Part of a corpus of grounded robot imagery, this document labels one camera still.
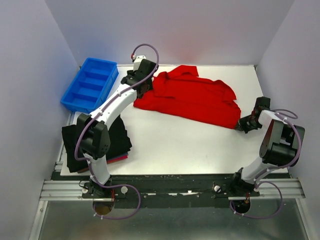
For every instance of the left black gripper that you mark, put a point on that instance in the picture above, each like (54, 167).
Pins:
(144, 88)

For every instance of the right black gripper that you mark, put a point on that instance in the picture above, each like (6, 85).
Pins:
(249, 122)

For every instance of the red t shirt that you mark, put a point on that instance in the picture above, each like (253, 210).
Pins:
(183, 93)

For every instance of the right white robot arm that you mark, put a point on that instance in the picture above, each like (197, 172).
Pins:
(280, 147)

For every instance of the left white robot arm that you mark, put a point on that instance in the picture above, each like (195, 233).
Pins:
(93, 138)

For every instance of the folded coloured shirts stack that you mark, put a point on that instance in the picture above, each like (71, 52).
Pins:
(108, 161)

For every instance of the blue plastic bin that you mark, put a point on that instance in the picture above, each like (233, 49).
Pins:
(91, 86)

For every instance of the black folded t shirt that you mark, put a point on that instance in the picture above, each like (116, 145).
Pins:
(120, 143)

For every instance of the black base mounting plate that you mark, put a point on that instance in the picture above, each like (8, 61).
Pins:
(166, 191)

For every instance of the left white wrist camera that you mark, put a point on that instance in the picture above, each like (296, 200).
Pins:
(137, 59)

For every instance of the aluminium extrusion rail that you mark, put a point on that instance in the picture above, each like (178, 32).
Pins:
(69, 190)

